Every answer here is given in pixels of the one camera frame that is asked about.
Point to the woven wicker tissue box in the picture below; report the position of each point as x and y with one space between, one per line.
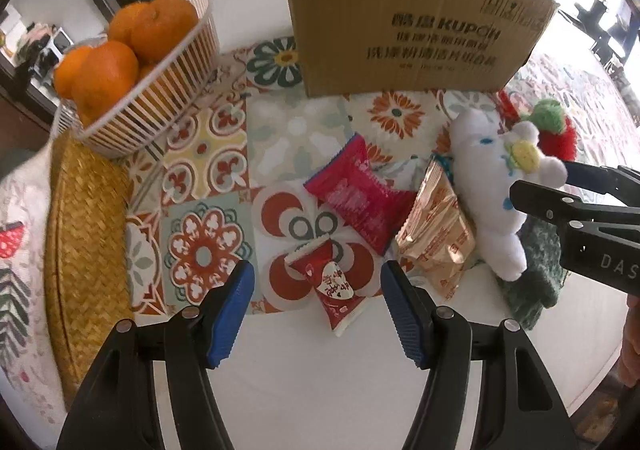
85 255

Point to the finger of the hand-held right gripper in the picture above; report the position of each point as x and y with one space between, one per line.
540 202
582 174

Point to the tile-print tablecloth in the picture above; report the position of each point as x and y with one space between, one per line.
210 165

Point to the pile of oranges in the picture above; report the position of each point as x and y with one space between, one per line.
110 75

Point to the person's right hand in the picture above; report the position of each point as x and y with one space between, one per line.
631 345

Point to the small red white snack packet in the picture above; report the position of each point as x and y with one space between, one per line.
335 290

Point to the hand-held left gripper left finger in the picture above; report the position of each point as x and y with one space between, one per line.
232 315

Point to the white plush toy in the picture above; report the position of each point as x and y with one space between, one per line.
480 170

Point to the large red snack packet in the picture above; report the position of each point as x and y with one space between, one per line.
355 195

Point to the gold snack packet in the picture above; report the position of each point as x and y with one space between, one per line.
435 235

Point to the white slatted plastic basket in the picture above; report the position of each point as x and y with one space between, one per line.
150 105

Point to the dark green knitted cloth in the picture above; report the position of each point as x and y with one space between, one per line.
535 280

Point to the red green knitted strawberry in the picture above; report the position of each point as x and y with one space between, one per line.
557 143

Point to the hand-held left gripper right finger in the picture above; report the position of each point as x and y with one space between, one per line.
402 315

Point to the brown cardboard box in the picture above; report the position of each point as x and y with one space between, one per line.
375 5

